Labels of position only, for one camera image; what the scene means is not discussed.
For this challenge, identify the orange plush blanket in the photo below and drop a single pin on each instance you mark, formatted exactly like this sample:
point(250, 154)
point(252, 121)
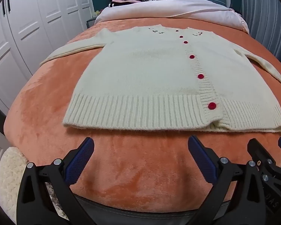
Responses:
point(131, 164)

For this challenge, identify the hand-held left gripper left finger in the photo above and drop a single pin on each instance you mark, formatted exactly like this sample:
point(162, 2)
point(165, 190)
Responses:
point(80, 161)

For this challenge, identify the white wardrobe doors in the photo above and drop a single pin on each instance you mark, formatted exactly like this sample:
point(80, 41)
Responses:
point(32, 28)

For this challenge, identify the white duvet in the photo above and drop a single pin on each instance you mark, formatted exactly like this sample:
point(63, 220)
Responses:
point(178, 7)

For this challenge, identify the cream knit cardigan red buttons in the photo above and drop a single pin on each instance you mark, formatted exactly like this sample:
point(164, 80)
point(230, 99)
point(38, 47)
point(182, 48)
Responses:
point(142, 75)

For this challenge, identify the dark nightstand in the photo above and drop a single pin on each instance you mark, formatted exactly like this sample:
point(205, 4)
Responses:
point(90, 23)

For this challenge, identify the blue grey curtain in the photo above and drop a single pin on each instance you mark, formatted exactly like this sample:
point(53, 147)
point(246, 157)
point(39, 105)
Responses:
point(264, 23)

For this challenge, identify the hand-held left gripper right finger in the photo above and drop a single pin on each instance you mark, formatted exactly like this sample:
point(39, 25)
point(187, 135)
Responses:
point(201, 159)

